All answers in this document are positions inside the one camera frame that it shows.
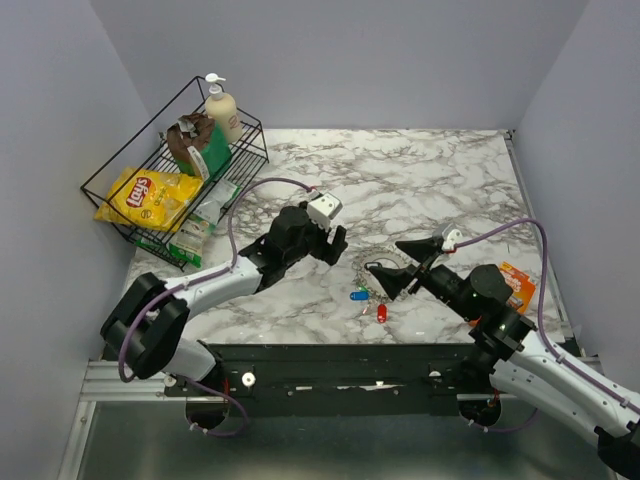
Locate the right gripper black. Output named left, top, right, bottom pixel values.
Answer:
left=368, top=236, right=477, bottom=320

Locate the metal disc with keyrings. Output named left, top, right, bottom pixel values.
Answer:
left=352, top=248, right=409, bottom=299

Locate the red key tag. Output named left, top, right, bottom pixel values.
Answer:
left=376, top=304, right=388, bottom=324

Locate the blue key tag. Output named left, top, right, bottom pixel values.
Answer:
left=350, top=291, right=369, bottom=301

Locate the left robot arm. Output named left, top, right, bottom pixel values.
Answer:
left=100, top=194, right=348, bottom=395

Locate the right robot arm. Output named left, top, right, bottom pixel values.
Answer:
left=366, top=237, right=639, bottom=479

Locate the white green package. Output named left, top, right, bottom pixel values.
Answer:
left=168, top=179, right=240, bottom=268

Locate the orange box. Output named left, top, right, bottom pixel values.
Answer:
left=499, top=262, right=536, bottom=314

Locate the brown and green bag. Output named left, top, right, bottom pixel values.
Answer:
left=166, top=112, right=231, bottom=184

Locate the yellow Lays chip bag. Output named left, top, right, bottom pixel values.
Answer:
left=94, top=167, right=204, bottom=232

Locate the cream pump lotion bottle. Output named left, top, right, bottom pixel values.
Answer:
left=205, top=73, right=243, bottom=144

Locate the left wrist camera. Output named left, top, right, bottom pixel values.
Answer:
left=306, top=194, right=343, bottom=230

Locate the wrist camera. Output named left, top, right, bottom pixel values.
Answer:
left=306, top=194, right=343, bottom=230
left=434, top=223, right=462, bottom=253

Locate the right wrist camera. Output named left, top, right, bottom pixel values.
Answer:
left=434, top=223, right=462, bottom=253

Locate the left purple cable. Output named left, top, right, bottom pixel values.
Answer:
left=117, top=177, right=319, bottom=437

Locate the purple cable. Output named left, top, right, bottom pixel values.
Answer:
left=449, top=217, right=640, bottom=434
left=117, top=177, right=319, bottom=437

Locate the black wire rack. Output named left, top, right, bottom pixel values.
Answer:
left=80, top=76, right=269, bottom=270

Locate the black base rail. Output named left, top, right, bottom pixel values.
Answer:
left=101, top=341, right=586, bottom=418

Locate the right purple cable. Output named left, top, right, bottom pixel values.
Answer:
left=449, top=217, right=640, bottom=434

